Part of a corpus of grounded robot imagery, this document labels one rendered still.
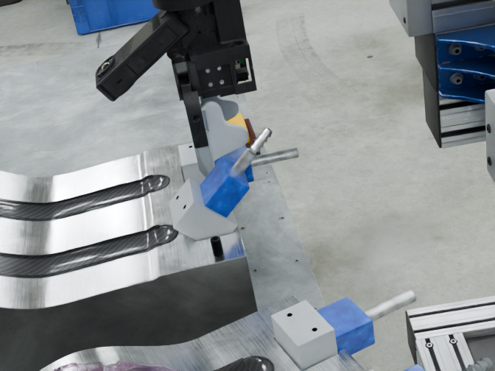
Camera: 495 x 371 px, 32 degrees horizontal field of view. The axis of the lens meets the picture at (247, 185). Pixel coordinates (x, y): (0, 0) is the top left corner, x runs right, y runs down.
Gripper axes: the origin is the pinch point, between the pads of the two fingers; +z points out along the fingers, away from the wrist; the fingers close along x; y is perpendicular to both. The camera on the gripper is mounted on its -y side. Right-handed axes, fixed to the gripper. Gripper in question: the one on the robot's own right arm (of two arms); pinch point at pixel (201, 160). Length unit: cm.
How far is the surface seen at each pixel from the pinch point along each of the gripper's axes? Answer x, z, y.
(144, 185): 1.1, 2.1, -7.0
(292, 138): 167, 90, 32
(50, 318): -17.7, 3.6, -17.5
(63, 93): 53, 10, -20
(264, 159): -0.6, 1.2, 6.9
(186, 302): -17.7, 5.4, -4.6
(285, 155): -0.7, 1.3, 9.3
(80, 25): 308, 85, -38
